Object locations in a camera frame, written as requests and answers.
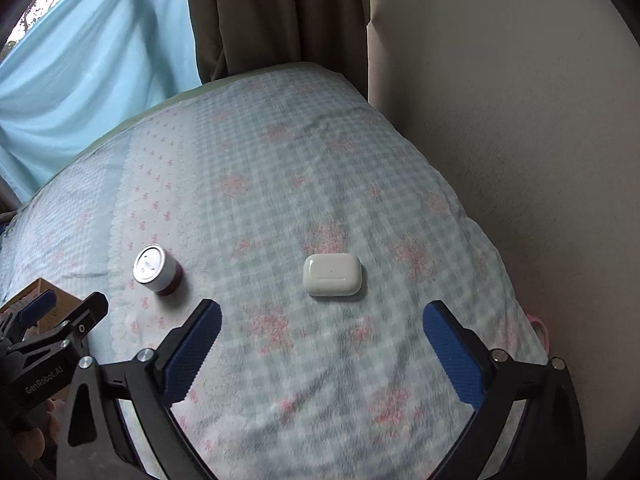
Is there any cardboard box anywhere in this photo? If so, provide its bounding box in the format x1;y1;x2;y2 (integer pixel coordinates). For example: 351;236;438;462
0;280;85;328

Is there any green mattress cover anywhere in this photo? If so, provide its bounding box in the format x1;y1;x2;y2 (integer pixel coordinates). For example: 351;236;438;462
75;61;346;153

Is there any light blue cloth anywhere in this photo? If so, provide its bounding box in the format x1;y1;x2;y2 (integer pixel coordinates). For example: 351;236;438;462
0;0;203;197

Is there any brown curtain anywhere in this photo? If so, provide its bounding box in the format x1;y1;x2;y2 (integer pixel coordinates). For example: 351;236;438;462
0;175;23;226
184;0;372;103

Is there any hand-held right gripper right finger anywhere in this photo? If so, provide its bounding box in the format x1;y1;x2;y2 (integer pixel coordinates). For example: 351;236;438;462
422;301;587;480

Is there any pink round object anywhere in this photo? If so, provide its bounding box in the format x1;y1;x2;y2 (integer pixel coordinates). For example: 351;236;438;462
525;312;552;357

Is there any white earbuds case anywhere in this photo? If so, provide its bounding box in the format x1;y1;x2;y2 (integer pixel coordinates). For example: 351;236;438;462
302;253;364;297

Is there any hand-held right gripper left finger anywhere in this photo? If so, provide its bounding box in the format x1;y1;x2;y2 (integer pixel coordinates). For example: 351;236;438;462
55;298;223;480

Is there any white jar with silver lid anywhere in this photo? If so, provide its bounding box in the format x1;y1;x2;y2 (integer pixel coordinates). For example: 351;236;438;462
132;243;182;296

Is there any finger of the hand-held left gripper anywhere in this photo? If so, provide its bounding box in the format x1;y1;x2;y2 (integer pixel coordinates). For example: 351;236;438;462
7;291;110;357
0;289;57;342

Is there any checked floral bed sheet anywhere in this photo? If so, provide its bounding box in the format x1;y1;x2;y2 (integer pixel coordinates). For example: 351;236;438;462
0;62;552;480

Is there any person's left hand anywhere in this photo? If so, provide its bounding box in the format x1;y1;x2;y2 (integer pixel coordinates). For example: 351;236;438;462
14;396;67;457

